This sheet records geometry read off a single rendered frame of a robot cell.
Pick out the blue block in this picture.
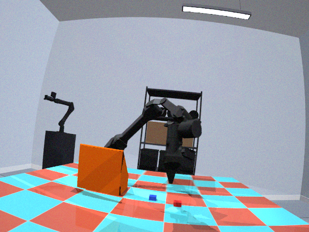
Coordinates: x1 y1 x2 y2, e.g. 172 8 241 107
149 194 157 201

